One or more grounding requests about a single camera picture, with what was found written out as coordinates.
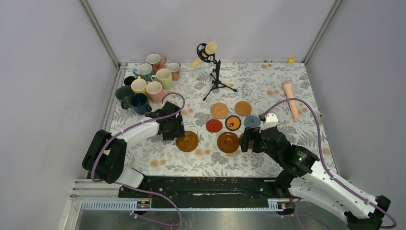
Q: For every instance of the salmon mug with handle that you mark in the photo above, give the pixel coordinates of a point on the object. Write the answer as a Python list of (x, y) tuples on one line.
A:
[(157, 62)]

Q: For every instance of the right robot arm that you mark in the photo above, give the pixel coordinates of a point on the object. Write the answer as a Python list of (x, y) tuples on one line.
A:
[(303, 175)]

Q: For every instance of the yellow mug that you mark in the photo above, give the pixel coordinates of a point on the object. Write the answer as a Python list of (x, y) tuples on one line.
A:
[(139, 86)]

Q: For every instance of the light wooden round coaster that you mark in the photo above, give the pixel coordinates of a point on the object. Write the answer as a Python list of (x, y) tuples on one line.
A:
[(243, 108)]

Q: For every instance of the dark green mug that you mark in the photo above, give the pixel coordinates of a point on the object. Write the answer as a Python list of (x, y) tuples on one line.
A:
[(124, 95)]

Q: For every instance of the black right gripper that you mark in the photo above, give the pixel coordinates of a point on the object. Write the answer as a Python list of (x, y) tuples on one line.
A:
[(256, 136)]

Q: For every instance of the black mug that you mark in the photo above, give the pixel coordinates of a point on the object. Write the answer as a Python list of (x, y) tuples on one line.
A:
[(128, 80)]

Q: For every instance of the blue round coaster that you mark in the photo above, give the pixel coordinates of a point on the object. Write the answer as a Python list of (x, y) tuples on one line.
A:
[(251, 121)]

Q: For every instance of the black microphone tripod stand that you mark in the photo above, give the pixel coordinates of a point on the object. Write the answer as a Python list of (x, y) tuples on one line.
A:
[(217, 84)]

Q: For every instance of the light green mug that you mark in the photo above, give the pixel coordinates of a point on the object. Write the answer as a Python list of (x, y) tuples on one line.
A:
[(164, 77)]

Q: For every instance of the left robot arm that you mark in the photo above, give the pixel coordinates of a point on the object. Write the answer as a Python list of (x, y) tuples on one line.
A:
[(105, 156)]

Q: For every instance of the red round coaster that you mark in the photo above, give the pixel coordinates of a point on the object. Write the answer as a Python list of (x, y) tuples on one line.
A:
[(214, 125)]

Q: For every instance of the small pink mug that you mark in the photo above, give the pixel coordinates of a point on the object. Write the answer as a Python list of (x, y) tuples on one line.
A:
[(175, 70)]

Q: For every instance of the dark brown coaster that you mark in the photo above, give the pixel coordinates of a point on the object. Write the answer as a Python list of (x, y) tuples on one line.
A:
[(250, 143)]

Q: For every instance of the woven rattan coaster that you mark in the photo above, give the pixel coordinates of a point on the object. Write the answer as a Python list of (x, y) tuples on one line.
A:
[(219, 111)]

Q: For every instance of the cream microphone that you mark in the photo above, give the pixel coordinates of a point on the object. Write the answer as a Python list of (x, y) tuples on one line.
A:
[(205, 53)]

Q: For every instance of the floral table mat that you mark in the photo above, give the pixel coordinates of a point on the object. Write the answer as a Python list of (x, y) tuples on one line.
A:
[(283, 88)]

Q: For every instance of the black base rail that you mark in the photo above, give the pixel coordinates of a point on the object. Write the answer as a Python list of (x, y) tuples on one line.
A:
[(210, 192)]

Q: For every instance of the dark blue mug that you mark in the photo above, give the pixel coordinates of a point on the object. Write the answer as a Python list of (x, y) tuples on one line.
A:
[(140, 104)]

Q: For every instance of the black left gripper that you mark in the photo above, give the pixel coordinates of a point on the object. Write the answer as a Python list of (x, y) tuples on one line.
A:
[(179, 131)]

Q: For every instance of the brown wooden coaster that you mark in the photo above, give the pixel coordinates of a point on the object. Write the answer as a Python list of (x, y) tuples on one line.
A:
[(187, 143)]

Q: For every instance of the brown wooden knob lid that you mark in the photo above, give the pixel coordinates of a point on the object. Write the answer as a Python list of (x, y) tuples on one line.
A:
[(228, 142)]

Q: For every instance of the blue patterned mug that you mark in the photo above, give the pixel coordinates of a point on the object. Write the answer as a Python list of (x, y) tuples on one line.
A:
[(145, 71)]

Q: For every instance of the orange black face coaster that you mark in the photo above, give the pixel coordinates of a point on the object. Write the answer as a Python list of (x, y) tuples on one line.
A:
[(233, 123)]

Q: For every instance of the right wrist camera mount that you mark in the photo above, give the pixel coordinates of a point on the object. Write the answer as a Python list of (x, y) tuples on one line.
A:
[(269, 120)]

